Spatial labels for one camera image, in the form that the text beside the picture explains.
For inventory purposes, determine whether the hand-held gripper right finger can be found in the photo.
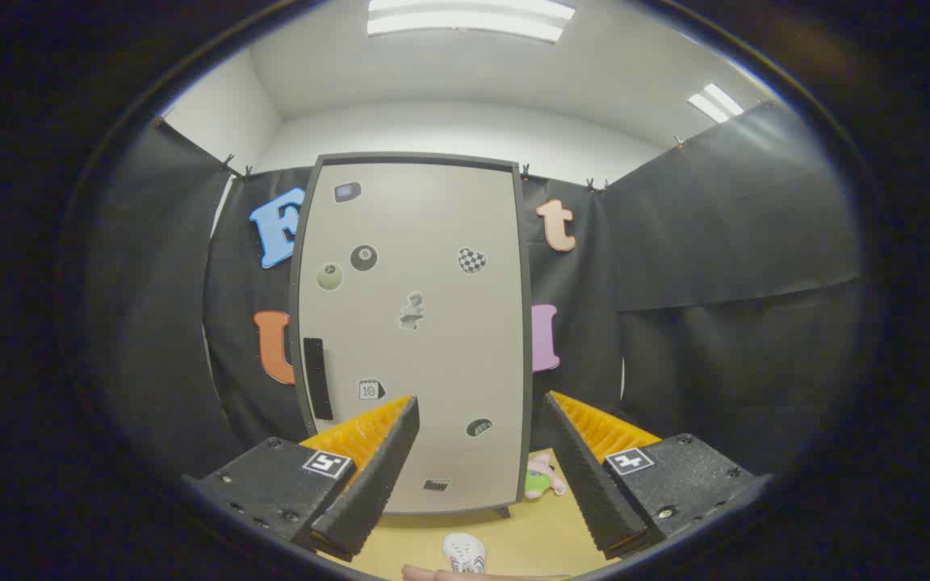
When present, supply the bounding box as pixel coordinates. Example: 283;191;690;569
543;391;773;560

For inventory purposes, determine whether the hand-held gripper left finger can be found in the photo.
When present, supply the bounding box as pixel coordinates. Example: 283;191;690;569
182;395;421;563

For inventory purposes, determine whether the white canvas shoe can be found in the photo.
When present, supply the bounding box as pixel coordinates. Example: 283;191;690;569
442;533;487;575

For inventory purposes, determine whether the grey shoe cabinet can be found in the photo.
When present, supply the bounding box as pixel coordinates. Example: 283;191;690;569
287;152;534;519

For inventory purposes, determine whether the grey shoe cabinet door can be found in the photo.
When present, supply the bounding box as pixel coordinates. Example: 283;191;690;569
297;161;526;515

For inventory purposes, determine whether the pink and green plush toy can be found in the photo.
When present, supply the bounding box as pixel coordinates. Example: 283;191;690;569
524;454;567;499

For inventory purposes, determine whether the black backdrop cloth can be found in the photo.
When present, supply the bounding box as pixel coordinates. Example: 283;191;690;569
86;101;865;485

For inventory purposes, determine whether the small ceiling light panel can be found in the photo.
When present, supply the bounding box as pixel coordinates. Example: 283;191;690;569
687;83;744;123

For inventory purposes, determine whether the long ceiling light panel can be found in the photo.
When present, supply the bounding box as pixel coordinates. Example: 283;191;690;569
367;0;576;44

